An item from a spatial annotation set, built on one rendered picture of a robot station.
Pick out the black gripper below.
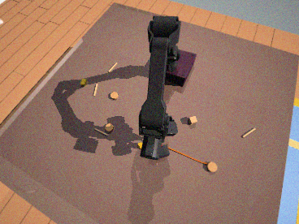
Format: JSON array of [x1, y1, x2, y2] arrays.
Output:
[[159, 144, 170, 159]]

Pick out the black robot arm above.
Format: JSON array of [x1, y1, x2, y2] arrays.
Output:
[[139, 16, 181, 160]]

